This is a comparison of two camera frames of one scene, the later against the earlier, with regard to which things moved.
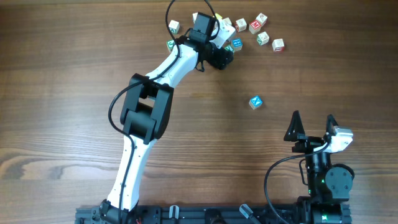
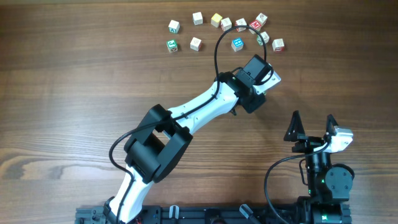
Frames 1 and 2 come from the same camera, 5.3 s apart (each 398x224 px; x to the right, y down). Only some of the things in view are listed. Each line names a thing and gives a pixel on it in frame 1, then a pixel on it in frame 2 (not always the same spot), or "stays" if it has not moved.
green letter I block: [262, 38] stays
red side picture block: [227, 21] stays
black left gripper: [224, 59] -> [254, 102]
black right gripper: [311, 143] stays
